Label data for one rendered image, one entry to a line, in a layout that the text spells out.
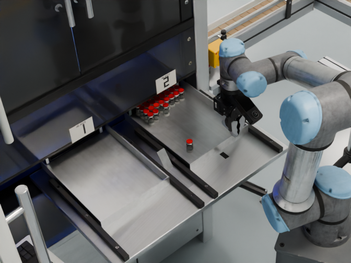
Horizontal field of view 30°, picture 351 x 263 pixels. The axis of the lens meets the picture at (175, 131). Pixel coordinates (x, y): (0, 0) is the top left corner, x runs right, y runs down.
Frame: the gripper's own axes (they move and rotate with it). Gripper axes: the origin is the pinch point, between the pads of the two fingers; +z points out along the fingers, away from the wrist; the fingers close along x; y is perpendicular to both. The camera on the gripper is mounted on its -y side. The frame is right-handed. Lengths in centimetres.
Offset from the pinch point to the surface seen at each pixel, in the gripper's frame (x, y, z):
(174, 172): 23.9, 3.8, 3.2
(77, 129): 43, 27, -13
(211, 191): 21.8, -11.3, 1.7
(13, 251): 87, -27, -45
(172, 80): 4.3, 26.7, -10.2
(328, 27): -174, 99, 90
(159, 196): 33.7, -0.7, 3.5
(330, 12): -82, 30, 5
